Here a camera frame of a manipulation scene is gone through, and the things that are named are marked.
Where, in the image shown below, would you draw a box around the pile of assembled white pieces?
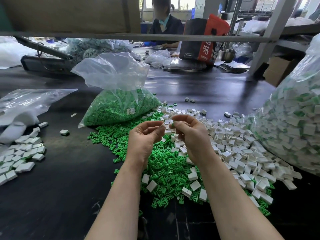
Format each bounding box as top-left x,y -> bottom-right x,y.
0,122 -> 49,186

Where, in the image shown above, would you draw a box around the white plastic sheet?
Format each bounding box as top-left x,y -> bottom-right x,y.
0,36 -> 36,69

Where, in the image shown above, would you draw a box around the black and red box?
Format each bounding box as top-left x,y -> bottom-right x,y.
179,14 -> 231,65

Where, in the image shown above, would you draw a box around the person's left forearm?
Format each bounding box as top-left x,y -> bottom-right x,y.
85,160 -> 151,240

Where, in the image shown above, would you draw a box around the black table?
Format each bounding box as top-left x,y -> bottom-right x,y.
0,45 -> 320,240

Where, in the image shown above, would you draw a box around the pile of white plastic caps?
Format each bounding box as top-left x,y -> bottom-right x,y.
141,103 -> 303,205

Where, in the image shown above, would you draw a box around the person's right hand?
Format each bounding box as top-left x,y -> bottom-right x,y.
171,114 -> 213,165

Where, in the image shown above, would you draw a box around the crumpled white plastic bag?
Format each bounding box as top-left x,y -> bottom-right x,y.
145,49 -> 173,68

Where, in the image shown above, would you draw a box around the pile of green parts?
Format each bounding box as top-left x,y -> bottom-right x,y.
88,111 -> 271,217

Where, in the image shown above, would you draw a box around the bag of green clips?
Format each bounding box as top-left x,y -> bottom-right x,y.
71,51 -> 162,129

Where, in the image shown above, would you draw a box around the grey metal shelf frame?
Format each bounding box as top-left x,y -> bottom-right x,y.
0,0 -> 320,80

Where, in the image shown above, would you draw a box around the metal bowl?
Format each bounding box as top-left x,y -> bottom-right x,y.
220,49 -> 237,62

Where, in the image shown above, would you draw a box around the brown board panel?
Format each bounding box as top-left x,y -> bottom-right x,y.
0,0 -> 142,34

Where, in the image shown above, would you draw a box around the clear bag of pale parts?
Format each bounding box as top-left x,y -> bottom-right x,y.
65,38 -> 133,63

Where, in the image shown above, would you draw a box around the person's right forearm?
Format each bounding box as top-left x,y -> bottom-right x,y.
197,155 -> 285,240

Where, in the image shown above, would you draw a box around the person's left hand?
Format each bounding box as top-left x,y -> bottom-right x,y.
125,120 -> 167,170

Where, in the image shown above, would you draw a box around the empty clear plastic bag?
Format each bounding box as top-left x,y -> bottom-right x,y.
0,88 -> 79,145

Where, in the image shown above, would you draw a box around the cardboard box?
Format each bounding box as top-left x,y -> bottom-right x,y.
263,56 -> 296,87

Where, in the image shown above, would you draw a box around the white paper sheets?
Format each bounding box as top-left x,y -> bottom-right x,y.
216,59 -> 252,73

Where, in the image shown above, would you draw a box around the large bag of white caps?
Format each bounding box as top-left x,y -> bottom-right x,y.
248,32 -> 320,176

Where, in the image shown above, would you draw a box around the white bags on shelf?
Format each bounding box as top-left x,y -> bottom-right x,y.
242,16 -> 315,34

